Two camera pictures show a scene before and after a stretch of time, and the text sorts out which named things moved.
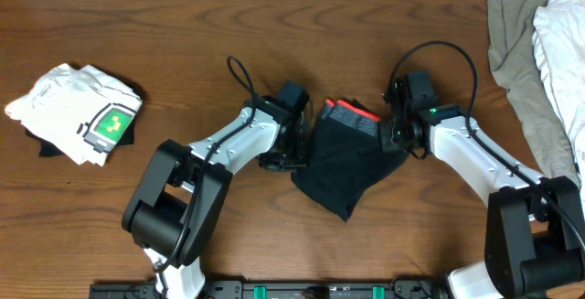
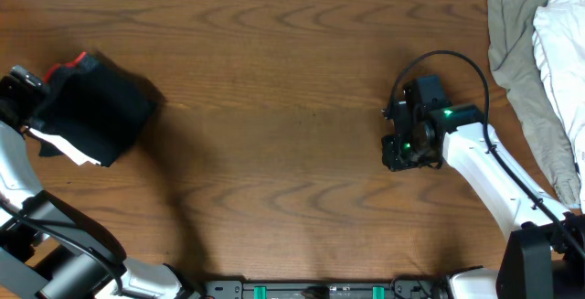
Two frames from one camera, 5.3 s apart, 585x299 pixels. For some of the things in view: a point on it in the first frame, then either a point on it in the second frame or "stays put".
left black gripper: [287, 154] → [41, 92]
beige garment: [515, 58] stays put
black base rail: [397, 288] stays put
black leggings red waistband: [345, 157] → [95, 105]
